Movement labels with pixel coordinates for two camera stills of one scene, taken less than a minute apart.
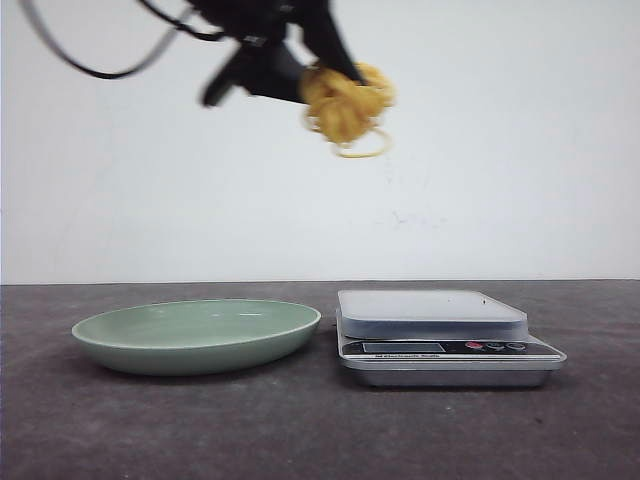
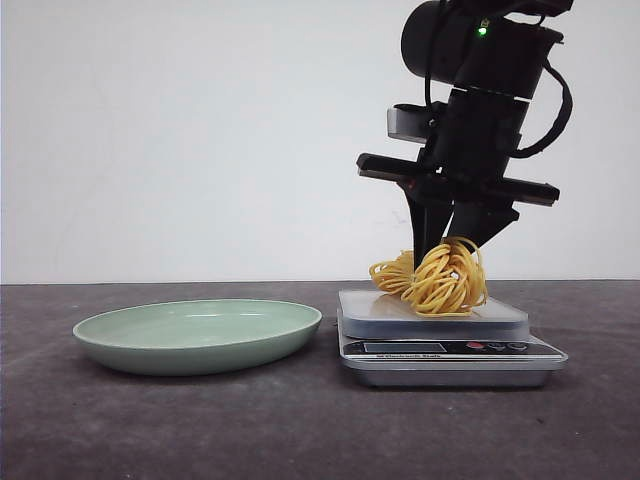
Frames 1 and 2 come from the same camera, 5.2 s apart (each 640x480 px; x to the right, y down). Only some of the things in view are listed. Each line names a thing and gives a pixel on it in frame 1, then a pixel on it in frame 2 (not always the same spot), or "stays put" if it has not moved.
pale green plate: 195,337 stays put
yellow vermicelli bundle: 352,114 -> 450,282
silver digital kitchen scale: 438,339 stays put
